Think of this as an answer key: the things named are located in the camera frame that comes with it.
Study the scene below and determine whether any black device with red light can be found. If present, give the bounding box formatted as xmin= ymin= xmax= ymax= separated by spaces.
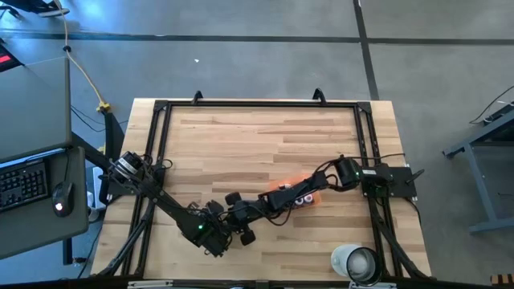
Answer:
xmin=0 ymin=39 xmax=24 ymax=74

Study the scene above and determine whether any black desk leg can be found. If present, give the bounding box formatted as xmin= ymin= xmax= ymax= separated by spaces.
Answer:
xmin=71 ymin=111 xmax=126 ymax=169

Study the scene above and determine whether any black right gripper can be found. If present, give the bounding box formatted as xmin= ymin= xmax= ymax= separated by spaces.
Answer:
xmin=225 ymin=191 xmax=262 ymax=246

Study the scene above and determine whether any yellow power cable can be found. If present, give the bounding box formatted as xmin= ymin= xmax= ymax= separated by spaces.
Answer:
xmin=51 ymin=0 xmax=112 ymax=113

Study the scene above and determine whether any black aluminium table frame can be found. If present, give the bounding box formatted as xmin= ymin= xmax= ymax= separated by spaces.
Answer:
xmin=91 ymin=98 xmax=433 ymax=282

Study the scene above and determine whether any grey metal stand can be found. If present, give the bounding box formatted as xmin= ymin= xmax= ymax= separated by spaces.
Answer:
xmin=443 ymin=102 xmax=514 ymax=234

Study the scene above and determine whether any white cylindrical cup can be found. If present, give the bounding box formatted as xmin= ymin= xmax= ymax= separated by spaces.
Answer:
xmin=330 ymin=243 xmax=382 ymax=287

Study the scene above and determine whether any grey metal bracket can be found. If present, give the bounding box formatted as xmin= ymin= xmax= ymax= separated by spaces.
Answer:
xmin=127 ymin=280 xmax=173 ymax=289
xmin=349 ymin=281 xmax=397 ymax=289

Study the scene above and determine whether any black computer mouse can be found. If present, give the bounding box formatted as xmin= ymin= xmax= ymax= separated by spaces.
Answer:
xmin=51 ymin=180 xmax=75 ymax=218

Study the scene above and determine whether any light grey desk surface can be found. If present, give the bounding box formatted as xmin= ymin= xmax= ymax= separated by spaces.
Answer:
xmin=0 ymin=55 xmax=72 ymax=164

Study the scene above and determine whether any striped black orange block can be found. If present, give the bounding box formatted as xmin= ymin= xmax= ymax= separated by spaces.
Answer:
xmin=490 ymin=274 xmax=514 ymax=287

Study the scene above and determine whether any dark grey desk surface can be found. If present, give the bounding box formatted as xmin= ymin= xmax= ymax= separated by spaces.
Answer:
xmin=0 ymin=144 xmax=90 ymax=261

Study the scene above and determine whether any black backlit keyboard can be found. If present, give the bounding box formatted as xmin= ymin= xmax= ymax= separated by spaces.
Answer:
xmin=0 ymin=158 xmax=51 ymax=213

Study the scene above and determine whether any orange translucent plastic bin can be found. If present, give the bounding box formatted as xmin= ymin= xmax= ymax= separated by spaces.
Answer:
xmin=267 ymin=173 xmax=323 ymax=210

